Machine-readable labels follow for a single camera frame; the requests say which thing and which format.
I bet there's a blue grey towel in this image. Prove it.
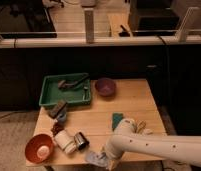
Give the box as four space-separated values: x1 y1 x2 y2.
85 151 109 168

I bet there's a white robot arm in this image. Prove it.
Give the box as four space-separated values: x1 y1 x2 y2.
104 118 201 167

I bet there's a purple bowl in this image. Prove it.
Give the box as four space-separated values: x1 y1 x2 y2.
95 77 116 97

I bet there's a white egg in bowl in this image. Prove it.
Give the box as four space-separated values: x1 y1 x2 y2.
37 146 49 158

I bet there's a red bowl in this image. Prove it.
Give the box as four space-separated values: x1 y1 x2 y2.
25 134 54 164

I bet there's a green plastic tray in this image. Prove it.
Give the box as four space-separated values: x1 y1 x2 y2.
39 73 92 108

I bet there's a green sponge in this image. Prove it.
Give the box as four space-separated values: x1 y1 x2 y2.
112 113 124 130

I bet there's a grey brush in tray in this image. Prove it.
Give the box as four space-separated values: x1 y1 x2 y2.
58 76 89 90

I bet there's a blue cup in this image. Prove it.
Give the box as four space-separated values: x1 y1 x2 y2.
56 113 67 124

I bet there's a grey block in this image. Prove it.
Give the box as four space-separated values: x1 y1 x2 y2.
48 100 67 118

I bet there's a small brown toy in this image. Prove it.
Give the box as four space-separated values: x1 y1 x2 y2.
51 122 64 136

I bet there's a metal can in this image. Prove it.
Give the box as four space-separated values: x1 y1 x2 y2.
74 132 89 150

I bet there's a white cup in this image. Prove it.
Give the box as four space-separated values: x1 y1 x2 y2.
54 130 76 155

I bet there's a grey upright post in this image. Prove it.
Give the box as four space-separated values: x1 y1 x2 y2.
84 8 94 43

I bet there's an angled grey bracket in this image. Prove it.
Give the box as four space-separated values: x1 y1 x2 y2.
176 7 199 42

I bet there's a white horizontal rail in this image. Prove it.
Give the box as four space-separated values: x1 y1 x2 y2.
0 35 201 49

